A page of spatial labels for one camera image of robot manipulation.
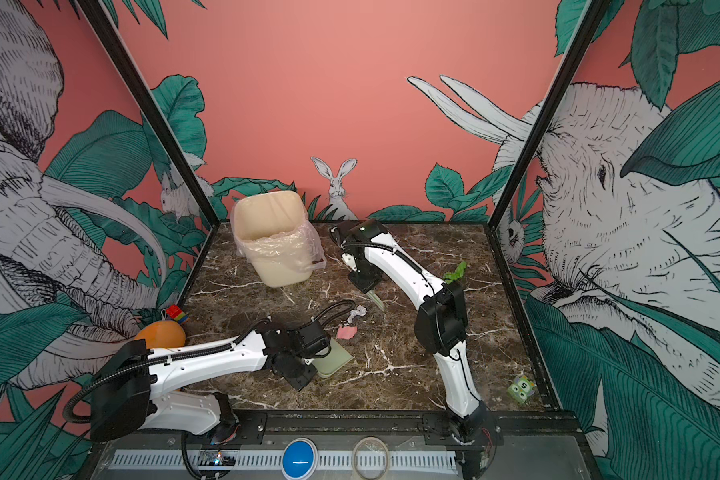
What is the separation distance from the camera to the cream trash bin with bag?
821 millimetres

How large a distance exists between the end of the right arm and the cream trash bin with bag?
191mm

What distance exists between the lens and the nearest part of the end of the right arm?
2.08ft
